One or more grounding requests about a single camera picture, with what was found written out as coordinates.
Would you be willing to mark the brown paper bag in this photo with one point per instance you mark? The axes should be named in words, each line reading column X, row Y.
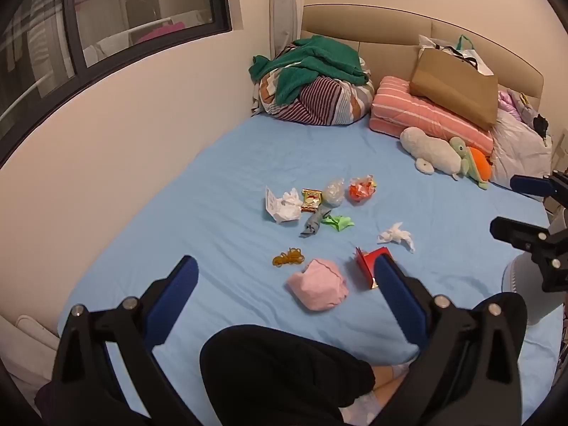
column 452, row 84

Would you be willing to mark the grey tied curtain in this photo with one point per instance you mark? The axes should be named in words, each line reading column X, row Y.
column 284, row 13

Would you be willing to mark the lilac grey cloth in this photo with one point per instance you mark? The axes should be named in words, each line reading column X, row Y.
column 526, row 104

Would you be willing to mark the dark framed window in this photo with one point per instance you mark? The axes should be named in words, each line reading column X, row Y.
column 146, row 4

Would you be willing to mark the pale pink pillow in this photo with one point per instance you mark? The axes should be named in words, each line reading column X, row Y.
column 514, row 151

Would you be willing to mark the clear plastic bag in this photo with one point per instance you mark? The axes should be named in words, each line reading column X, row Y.
column 333, row 193

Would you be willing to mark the white plastic object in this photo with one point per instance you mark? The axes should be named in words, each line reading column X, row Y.
column 517, row 284

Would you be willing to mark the bundle of rubber bands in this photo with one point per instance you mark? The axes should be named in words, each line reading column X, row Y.
column 290, row 258

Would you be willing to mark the green paper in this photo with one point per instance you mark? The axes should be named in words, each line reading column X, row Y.
column 339, row 223

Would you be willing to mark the small black item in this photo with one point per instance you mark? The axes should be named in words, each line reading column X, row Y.
column 540, row 125

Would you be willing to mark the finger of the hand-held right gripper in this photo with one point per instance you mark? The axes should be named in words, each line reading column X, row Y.
column 526, row 184
column 514, row 230

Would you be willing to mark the beige padded headboard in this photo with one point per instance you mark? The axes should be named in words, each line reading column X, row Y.
column 386, row 26

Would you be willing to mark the green orange turtle plush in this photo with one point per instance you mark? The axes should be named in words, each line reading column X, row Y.
column 479, row 164

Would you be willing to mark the red paper box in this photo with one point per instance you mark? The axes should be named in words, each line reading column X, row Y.
column 366, row 266

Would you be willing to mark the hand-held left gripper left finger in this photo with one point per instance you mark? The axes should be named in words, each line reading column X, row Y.
column 177, row 293

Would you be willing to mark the orange wrapper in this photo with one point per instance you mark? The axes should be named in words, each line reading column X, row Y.
column 360, row 188

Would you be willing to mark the striped bundled duvet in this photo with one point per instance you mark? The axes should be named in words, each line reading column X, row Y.
column 319, row 102

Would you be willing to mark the printed paper leaflet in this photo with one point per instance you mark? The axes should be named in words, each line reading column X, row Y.
column 269, row 202

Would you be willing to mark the yellow snack packet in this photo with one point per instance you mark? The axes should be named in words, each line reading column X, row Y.
column 311, row 199

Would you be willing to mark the pink shiny cloth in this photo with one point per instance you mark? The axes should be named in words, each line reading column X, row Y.
column 506, row 100

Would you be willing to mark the white plush toy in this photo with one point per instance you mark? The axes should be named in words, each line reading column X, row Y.
column 430, row 148

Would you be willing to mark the green towel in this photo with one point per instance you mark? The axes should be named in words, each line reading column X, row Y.
column 319, row 60

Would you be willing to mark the pink striped folded quilt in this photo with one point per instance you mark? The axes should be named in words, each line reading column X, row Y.
column 399, row 106

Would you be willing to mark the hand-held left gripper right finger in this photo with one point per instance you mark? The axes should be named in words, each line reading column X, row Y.
column 399, row 293

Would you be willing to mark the twisted white tissue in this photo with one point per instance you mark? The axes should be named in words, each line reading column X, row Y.
column 392, row 234

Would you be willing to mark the grey sock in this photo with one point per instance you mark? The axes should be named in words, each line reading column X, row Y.
column 314, row 222

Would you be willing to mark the person's foot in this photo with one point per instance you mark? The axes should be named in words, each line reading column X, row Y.
column 388, row 377

